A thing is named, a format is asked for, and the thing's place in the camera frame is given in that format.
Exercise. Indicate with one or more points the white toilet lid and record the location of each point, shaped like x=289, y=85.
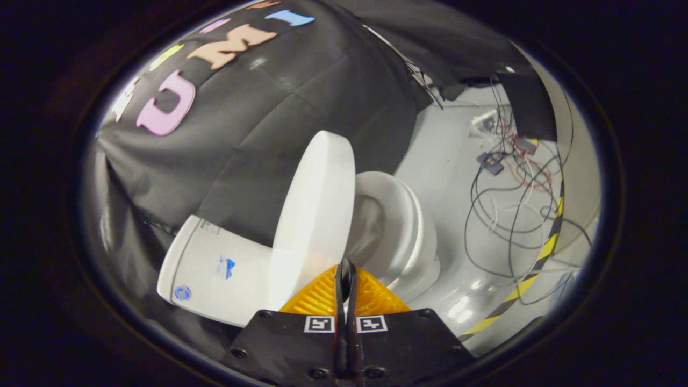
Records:
x=317, y=204

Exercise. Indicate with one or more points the white toilet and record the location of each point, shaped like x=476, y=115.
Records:
x=215, y=269

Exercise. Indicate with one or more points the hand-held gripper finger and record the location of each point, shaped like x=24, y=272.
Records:
x=352, y=301
x=341, y=301

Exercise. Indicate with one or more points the black box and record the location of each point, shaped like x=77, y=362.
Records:
x=529, y=107

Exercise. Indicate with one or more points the yellow black striped tape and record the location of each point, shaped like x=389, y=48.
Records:
x=543, y=252

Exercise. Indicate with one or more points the black backdrop cloth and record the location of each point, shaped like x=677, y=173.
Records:
x=279, y=107

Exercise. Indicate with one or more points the small black device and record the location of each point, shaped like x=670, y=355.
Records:
x=490, y=163

